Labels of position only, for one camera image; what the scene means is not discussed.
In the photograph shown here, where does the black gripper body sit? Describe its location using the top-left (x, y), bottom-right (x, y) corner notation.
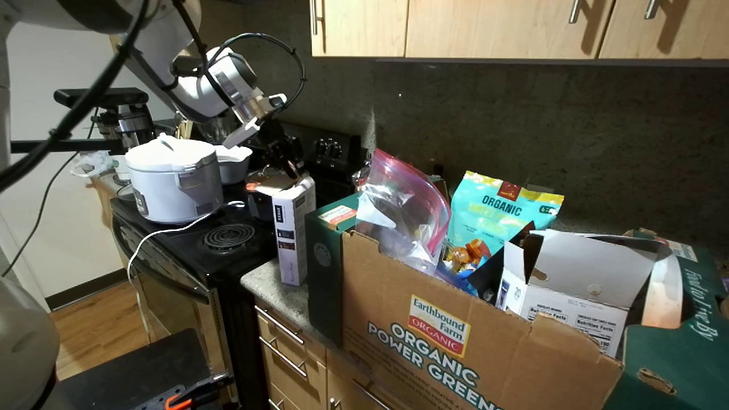
top-left (252, 118), bottom-right (300, 167)

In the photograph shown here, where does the white RXBAR snack box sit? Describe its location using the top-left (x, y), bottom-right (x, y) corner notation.
top-left (271, 172), bottom-right (319, 289)

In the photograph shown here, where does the green brown cardboard produce box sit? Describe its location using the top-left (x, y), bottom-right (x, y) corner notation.
top-left (302, 192), bottom-right (729, 410)

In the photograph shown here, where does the white open carton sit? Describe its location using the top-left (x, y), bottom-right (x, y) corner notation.
top-left (494, 226), bottom-right (666, 359)

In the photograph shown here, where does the white ceramic pot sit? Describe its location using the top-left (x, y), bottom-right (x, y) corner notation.
top-left (215, 144), bottom-right (256, 186)

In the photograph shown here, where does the clear zip bag pink seal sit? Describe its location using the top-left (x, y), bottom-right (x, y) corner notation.
top-left (350, 145), bottom-right (451, 276)

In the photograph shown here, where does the white rice cooker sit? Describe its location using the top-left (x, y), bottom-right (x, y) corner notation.
top-left (122, 131), bottom-right (228, 227)

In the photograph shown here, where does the black kitchen stove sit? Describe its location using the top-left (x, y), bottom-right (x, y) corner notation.
top-left (110, 111), bottom-right (361, 410)

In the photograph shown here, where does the black horizontal rod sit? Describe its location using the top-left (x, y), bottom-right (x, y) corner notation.
top-left (8, 136), bottom-right (127, 154)

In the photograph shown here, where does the teal organic snack bag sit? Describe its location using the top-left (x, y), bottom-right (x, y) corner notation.
top-left (437, 169), bottom-right (564, 294)

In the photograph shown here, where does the wooden drawer cabinet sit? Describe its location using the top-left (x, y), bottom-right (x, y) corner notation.
top-left (248, 298), bottom-right (396, 410)

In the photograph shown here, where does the wooden upper cabinet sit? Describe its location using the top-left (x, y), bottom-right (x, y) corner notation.
top-left (306, 0), bottom-right (729, 63)

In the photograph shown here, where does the black orange bar clamp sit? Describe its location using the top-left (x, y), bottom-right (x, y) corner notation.
top-left (162, 372), bottom-right (240, 410)

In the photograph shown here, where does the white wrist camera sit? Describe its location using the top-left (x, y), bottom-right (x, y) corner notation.
top-left (221, 109), bottom-right (269, 147)

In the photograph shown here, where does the white cooker power cord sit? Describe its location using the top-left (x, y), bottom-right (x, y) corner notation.
top-left (122, 199), bottom-right (248, 285)

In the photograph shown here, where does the black camera stand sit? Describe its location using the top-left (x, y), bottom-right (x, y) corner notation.
top-left (89, 104), bottom-right (158, 153)

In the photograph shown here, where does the black stereo camera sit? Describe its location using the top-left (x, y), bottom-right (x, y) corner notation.
top-left (53, 86), bottom-right (150, 111)

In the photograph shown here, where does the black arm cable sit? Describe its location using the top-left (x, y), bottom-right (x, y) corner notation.
top-left (0, 0), bottom-right (152, 192)

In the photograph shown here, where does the thin dark camera cable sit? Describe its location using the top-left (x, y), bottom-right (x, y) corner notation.
top-left (5, 111), bottom-right (101, 270)

